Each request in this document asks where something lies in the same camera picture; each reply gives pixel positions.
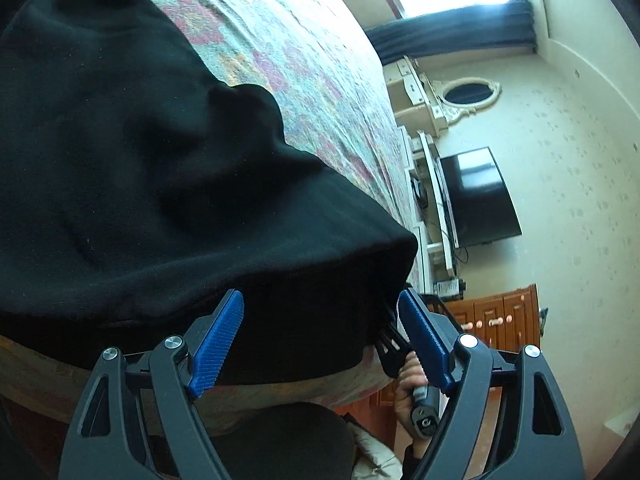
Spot black pants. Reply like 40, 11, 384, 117
1, 0, 416, 385

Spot right hand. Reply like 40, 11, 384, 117
394, 351, 428, 448

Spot white tv stand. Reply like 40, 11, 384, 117
397, 126, 466, 301

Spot wooden cabinet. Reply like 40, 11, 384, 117
334, 284, 541, 450

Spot person's dark trouser leg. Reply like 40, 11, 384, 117
210, 403, 356, 480

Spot floral bedspread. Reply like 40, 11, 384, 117
1, 0, 418, 434

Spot white oval mirror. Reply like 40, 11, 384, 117
432, 77, 502, 126

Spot white dressing table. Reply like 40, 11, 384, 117
383, 56, 449, 139

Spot dark blue curtain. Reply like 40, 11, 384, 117
366, 0, 537, 65

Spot black flat television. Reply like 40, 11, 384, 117
440, 148, 522, 248

